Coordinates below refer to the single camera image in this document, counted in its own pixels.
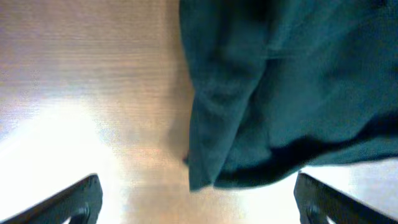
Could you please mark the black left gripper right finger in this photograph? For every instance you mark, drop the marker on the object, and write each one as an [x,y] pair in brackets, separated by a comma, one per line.
[319,203]

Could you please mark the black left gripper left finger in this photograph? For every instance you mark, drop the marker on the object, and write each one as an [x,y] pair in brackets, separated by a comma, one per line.
[79,203]

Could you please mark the dark green t-shirt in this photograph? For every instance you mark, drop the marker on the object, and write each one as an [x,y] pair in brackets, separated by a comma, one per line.
[279,85]

